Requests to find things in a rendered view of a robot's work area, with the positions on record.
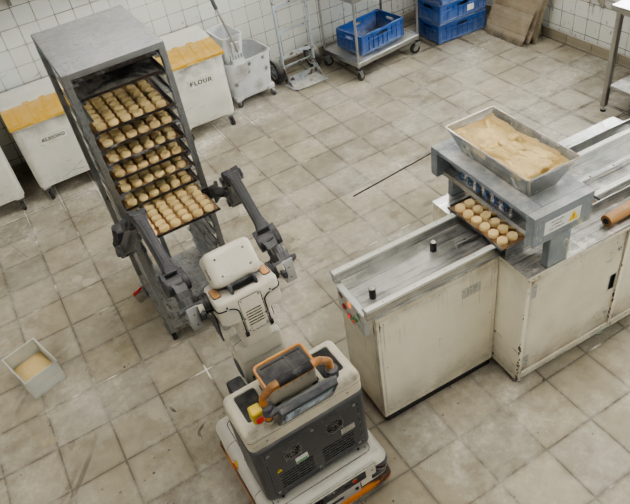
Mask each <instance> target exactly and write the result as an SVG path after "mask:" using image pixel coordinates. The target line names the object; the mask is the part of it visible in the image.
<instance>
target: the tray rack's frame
mask: <svg viewBox="0 0 630 504"><path fill-rule="evenodd" d="M30 36H31V38H32V40H33V42H34V45H35V47H36V49H37V51H38V54H39V56H40V58H41V60H42V63H43V65H44V67H45V69H46V72H47V74H48V76H49V78H50V80H51V83H52V85H53V87H54V89H55V92H56V94H57V96H58V98H59V101H60V103H61V105H62V107H63V110H64V112H65V114H66V116H67V119H68V121H69V123H70V125H71V128H72V130H73V132H74V134H75V137H76V139H77V141H78V143H79V146H80V148H81V150H82V152H83V155H84V157H85V159H86V161H87V164H88V166H89V168H90V170H91V173H92V175H93V177H94V179H95V182H96V184H97V186H98V188H99V191H100V193H101V195H102V197H103V200H104V202H105V204H106V206H107V209H108V211H109V213H110V215H111V217H112V220H113V222H114V224H119V220H118V218H117V216H116V213H115V211H114V209H113V207H112V204H111V202H110V200H109V197H108V195H107V193H106V191H105V188H104V186H103V184H102V181H101V179H100V177H99V175H98V172H97V170H96V168H95V165H94V163H93V161H92V159H91V156H90V154H89V152H88V149H87V147H86V145H85V143H84V140H83V138H82V136H81V133H80V131H79V129H78V127H77V124H76V122H75V120H74V117H73V115H72V113H71V111H70V108H69V106H68V104H67V101H66V99H65V97H64V95H63V92H62V90H61V88H60V85H59V83H58V81H57V79H56V76H55V74H54V72H53V69H54V71H55V72H56V73H57V75H58V76H59V78H60V75H62V74H64V73H66V74H67V75H68V77H69V79H70V81H72V80H75V79H78V78H80V77H83V76H86V75H89V74H92V73H94V72H97V71H100V70H103V69H105V68H108V67H111V66H114V65H116V64H119V63H122V62H125V61H127V60H130V59H133V58H136V57H138V56H141V55H144V54H147V53H150V52H152V51H155V50H158V49H159V47H158V44H157V42H155V41H157V40H160V39H161V38H159V37H158V36H157V35H156V34H155V33H153V32H152V31H151V30H150V29H149V28H147V27H146V26H145V25H144V24H143V23H142V22H140V21H139V20H138V19H137V18H136V17H134V16H133V15H132V14H131V13H130V12H128V11H127V10H126V9H125V8H124V7H123V6H121V5H118V6H115V7H112V8H109V9H106V10H103V11H100V12H97V13H94V14H91V15H88V16H85V17H82V18H79V19H76V20H73V21H70V22H67V23H64V24H61V25H58V26H55V27H52V28H49V29H46V30H43V31H40V32H37V33H34V34H31V35H30ZM51 66H52V67H51ZM52 68H53V69H52ZM60 79H61V78H60ZM159 239H160V241H161V244H162V246H163V248H164V249H165V251H166V253H167V254H168V256H169V258H170V259H171V261H172V262H173V263H174V264H175V266H177V268H180V267H182V269H183V270H184V272H186V273H187V275H188V276H189V278H190V280H191V284H192V288H190V290H191V291H192V292H193V294H194V295H196V296H199V295H201V294H203V293H204V288H205V287H206V286H208V285H209V283H208V281H207V279H206V277H205V275H204V273H203V271H202V269H201V267H200V265H199V261H200V259H201V258H202V257H203V256H204V255H203V254H202V253H201V251H200V250H199V249H198V247H197V246H194V247H191V248H189V249H187V250H185V251H183V252H181V253H179V254H177V255H175V256H172V257H171V255H170V252H169V249H168V247H167V244H166V242H165V239H164V236H162V237H160V238H159ZM129 258H130V260H131V262H132V265H133V267H134V269H135V271H136V274H137V276H138V278H139V279H140V280H139V281H138V282H139V284H140V286H141V287H144V288H145V290H146V291H147V293H148V295H149V296H150V298H151V300H152V301H153V303H154V305H155V306H156V308H157V310H158V311H159V313H160V315H161V316H162V318H163V320H164V322H165V323H163V325H164V327H165V328H166V330H167V331H168V332H169V327H168V325H167V323H166V320H165V318H164V316H163V313H162V311H161V309H160V306H159V304H158V302H157V300H156V297H155V295H154V293H153V290H152V288H151V286H150V284H149V282H148V281H147V279H146V277H145V276H144V274H143V272H142V271H140V268H139V266H138V264H137V261H136V259H135V257H134V255H130V256H129ZM144 288H143V290H144ZM145 290H144V292H145ZM145 293H146V292H145ZM166 300H167V301H168V303H169V304H170V306H171V308H170V309H171V311H172V313H173V314H174V316H175V317H176V318H175V319H173V320H172V323H173V325H174V327H175V330H176V334H177V331H179V330H181V329H183V328H184V327H186V326H188V325H190V324H189V323H188V321H187V320H186V316H184V317H182V318H181V319H178V317H177V312H178V311H180V310H179V308H178V303H177V301H176V299H175V297H173V296H172V297H170V298H168V297H166ZM169 335H170V336H171V334H170V332H169ZM177 335H178V334H177ZM171 338H172V336H171Z"/></svg>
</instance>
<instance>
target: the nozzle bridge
mask: <svg viewBox="0 0 630 504"><path fill-rule="evenodd" d="M431 172H432V174H434V175H435V176H436V177H439V176H441V175H444V176H445V177H447V178H448V194H450V195H451V196H452V197H453V196H456V195H458V194H460V193H462V192H464V191H465V192H467V193H468V194H469V195H471V196H472V197H473V198H475V199H476V200H477V201H479V202H480V203H481V204H483V205H484V206H485V207H487V208H488V209H490V210H491V211H492V212H494V213H495V214H496V215H498V216H499V217H500V218H502V219H503V220H504V221H506V222H507V223H508V224H510V225H511V226H512V227H514V228H515V229H516V230H518V231H519V232H520V233H522V234H523V235H524V236H525V240H524V243H525V244H526V245H527V246H529V247H530V248H531V249H533V248H535V247H537V246H539V245H541V244H542V243H543V249H542V257H541V265H542V266H543V267H544V268H546V269H548V268H550V267H552V266H553V265H555V264H557V263H559V262H561V261H563V260H565V259H566V258H567V253H568V247H569V241H570V236H571V230H572V229H571V228H573V227H575V226H577V225H579V224H581V223H583V222H585V221H587V220H589V219H590V215H591V210H592V204H593V199H594V194H595V190H594V189H592V188H591V187H589V186H587V185H586V184H584V183H582V182H581V181H579V180H578V179H576V178H574V177H573V176H571V175H569V174H568V173H566V174H565V175H564V176H563V177H562V178H561V180H560V181H559V182H558V183H557V184H555V185H553V186H551V187H549V188H547V189H545V190H542V191H540V192H538V193H536V194H534V195H532V196H530V197H529V196H527V195H526V194H524V193H523V192H521V191H520V190H518V189H517V188H515V187H514V186H512V185H511V184H509V183H508V182H507V181H505V180H504V179H502V178H501V177H499V176H498V175H496V174H495V173H493V172H492V171H490V170H489V169H487V168H486V167H484V166H483V165H482V164H480V163H479V162H477V161H476V160H474V159H473V158H471V157H470V156H468V155H467V154H465V153H464V152H463V151H462V150H461V149H460V148H459V146H458V145H457V143H456V142H455V140H454V139H453V138H452V137H451V138H449V139H447V140H444V141H442V142H440V143H438V144H435V145H433V146H431ZM460 172H462V174H461V178H464V177H465V175H467V176H468V177H470V181H469V184H470V185H471V184H473V180H474V181H475V182H477V185H478V184H479V186H478V191H480V190H481V188H482V187H484V188H485V189H486V191H487V190H488V192H487V197H489V196H490V193H492V194H493V195H495V198H496V197H497V199H496V204H498V203H499V200H502V201H503V202H504V205H505V204H507V205H506V207H505V210H506V211H507V210H508V209H509V206H510V207H511V208H513V209H514V210H513V215H512V216H509V215H508V212H504V210H503V209H504V208H503V209H499V205H495V204H494V202H493V203H491V202H490V199H487V198H485V196H482V195H481V192H477V191H476V190H473V186H469V185H468V184H465V183H464V180H461V179H460V178H459V175H460Z"/></svg>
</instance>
